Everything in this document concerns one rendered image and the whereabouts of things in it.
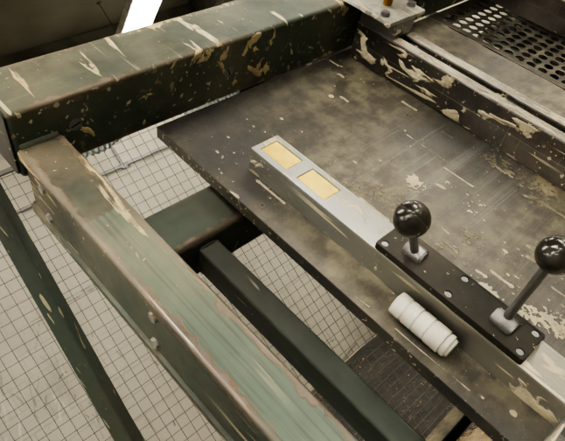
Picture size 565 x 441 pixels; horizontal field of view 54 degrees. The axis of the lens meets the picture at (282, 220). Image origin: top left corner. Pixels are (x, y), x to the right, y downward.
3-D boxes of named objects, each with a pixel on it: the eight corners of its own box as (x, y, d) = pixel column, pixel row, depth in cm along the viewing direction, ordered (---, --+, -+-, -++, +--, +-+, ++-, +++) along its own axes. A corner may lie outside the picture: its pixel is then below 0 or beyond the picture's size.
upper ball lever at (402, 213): (416, 277, 64) (414, 237, 52) (391, 257, 65) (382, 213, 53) (438, 254, 64) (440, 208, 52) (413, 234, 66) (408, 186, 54)
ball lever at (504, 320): (505, 349, 57) (579, 262, 49) (475, 325, 59) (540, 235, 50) (520, 332, 60) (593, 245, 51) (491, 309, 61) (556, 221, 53)
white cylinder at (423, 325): (384, 315, 63) (440, 364, 60) (391, 300, 61) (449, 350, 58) (400, 302, 65) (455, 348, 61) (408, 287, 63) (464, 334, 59)
